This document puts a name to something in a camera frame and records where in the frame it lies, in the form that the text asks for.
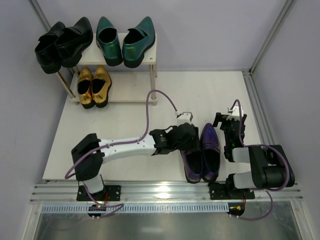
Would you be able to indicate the aluminium frame post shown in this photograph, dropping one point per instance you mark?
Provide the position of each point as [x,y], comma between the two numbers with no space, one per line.
[279,21]
[40,14]

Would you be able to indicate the green loafer shoe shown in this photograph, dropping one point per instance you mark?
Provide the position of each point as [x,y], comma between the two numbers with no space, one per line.
[108,42]
[138,40]

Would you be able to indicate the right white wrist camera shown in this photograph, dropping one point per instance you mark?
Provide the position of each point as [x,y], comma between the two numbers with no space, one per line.
[234,114]

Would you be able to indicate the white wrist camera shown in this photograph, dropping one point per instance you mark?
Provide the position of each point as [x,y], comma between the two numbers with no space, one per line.
[183,117]
[234,114]

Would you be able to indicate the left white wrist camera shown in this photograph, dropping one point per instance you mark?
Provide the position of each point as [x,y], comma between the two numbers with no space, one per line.
[183,117]

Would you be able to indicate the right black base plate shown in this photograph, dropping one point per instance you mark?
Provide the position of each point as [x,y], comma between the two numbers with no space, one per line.
[220,191]

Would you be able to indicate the black loafer shoe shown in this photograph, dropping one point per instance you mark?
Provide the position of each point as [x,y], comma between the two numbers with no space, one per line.
[73,41]
[46,52]

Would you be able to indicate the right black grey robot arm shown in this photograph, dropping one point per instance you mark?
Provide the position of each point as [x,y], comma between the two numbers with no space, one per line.
[269,166]

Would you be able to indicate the gold loafer shoe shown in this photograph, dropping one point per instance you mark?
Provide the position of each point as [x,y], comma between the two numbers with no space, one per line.
[84,88]
[101,85]

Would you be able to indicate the left aluminium frame post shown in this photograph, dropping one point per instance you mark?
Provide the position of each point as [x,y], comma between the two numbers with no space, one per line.
[40,14]

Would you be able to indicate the right aluminium side rail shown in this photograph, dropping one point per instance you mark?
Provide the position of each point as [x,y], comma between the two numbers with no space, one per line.
[259,114]

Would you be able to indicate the grey slotted cable duct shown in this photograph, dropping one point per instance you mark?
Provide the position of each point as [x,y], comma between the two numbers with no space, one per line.
[137,208]

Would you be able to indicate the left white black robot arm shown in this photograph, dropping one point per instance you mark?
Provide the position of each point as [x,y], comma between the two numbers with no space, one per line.
[91,153]

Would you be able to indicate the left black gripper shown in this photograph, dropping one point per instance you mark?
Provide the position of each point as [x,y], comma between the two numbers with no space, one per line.
[189,139]

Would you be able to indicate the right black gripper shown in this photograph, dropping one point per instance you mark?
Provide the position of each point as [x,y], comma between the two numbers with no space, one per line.
[230,122]

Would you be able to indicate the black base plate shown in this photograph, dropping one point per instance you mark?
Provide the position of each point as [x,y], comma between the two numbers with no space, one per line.
[110,193]
[220,191]

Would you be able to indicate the aluminium mounting rail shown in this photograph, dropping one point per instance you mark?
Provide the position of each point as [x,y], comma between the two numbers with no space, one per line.
[65,191]

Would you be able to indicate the purple loafer shoe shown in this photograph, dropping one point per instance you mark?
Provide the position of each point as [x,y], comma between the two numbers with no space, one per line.
[193,165]
[211,153]

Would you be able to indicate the right aluminium frame post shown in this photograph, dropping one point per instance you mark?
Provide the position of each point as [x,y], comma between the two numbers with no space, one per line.
[279,21]

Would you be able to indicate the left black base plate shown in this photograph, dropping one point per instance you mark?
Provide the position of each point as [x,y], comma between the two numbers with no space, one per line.
[110,193]

